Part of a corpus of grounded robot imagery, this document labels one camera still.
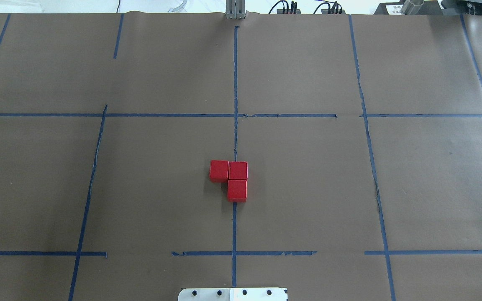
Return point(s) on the white post base plate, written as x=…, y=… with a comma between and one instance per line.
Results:
x=234, y=294

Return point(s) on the steel cup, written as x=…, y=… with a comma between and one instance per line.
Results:
x=411, y=7

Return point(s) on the aluminium frame post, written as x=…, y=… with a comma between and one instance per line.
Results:
x=235, y=9

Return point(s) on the brown paper table cover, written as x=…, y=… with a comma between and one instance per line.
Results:
x=362, y=134

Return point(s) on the red block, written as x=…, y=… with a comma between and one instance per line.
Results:
x=237, y=191
x=238, y=170
x=219, y=171

